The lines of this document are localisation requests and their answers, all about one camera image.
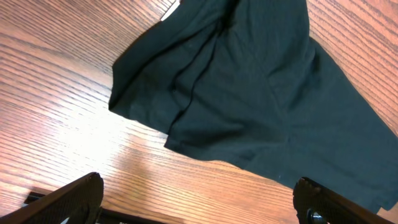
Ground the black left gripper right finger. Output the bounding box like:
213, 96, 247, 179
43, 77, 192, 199
293, 177, 393, 224

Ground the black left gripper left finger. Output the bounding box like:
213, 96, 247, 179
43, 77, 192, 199
1, 172, 104, 224

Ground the black t-shirt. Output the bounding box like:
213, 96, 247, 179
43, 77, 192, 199
109, 0, 397, 212

